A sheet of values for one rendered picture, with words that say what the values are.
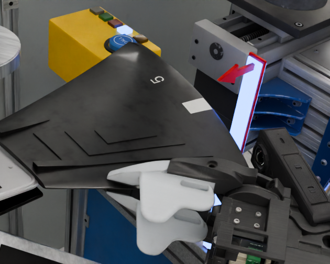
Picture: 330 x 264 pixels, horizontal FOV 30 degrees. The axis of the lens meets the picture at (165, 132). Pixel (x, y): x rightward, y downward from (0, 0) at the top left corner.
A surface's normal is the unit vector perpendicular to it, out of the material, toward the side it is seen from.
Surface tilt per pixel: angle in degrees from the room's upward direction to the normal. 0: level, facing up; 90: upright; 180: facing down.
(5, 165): 8
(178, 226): 10
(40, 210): 90
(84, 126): 6
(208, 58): 90
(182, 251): 90
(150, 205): 6
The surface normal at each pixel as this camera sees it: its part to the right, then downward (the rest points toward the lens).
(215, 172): -0.38, 0.62
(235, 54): -0.72, 0.35
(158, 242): 0.09, -0.67
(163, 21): 0.66, 0.52
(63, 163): 0.31, -0.81
